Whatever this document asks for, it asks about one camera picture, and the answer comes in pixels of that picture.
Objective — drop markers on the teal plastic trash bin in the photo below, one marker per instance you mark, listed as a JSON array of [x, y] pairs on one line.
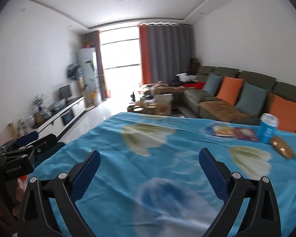
[[42, 156]]

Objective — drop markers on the white black TV cabinet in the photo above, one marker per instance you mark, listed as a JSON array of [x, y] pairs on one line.
[[60, 121]]

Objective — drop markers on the black monitor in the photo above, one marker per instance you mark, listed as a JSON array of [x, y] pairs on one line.
[[65, 93]]

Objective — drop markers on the cluttered coffee table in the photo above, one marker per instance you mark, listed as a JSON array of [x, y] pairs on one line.
[[159, 99]]

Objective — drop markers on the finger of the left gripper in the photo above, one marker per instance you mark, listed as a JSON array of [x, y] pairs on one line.
[[43, 144], [15, 144]]

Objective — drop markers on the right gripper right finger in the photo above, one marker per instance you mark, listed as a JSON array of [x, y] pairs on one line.
[[217, 174]]

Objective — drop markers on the small gold snack packet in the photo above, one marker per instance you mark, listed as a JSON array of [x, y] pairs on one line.
[[282, 147]]

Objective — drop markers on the white standing air conditioner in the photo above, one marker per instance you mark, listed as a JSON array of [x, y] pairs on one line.
[[84, 55]]

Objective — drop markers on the grey curtain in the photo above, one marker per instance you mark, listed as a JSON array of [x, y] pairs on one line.
[[171, 47]]

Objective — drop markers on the blue floral table blanket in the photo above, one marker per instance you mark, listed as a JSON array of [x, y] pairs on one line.
[[150, 183]]

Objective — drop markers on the blue white cup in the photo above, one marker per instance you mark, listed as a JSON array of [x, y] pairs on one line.
[[267, 127]]

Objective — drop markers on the purple snack packet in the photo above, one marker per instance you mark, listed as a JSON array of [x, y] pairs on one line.
[[240, 133]]

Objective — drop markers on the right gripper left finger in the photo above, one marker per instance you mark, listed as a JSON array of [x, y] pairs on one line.
[[81, 175]]

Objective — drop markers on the blue-grey cushion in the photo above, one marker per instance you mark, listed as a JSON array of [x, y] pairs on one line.
[[212, 84]]

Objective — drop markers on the orange curtain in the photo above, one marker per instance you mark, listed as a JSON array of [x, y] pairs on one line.
[[145, 57]]

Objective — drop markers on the person's left hand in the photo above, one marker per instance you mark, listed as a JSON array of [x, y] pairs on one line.
[[7, 202]]

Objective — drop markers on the orange cushion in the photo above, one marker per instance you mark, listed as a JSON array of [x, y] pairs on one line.
[[230, 89]]

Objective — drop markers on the dark green sofa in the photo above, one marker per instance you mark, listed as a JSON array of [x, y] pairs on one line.
[[259, 94]]

